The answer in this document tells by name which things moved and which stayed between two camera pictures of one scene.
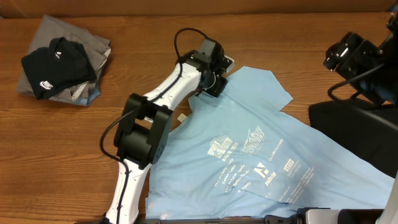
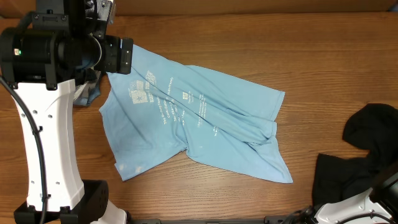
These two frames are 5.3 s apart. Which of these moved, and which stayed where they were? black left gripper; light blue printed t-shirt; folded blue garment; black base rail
Moved: light blue printed t-shirt; black left gripper
Stayed: black base rail; folded blue garment
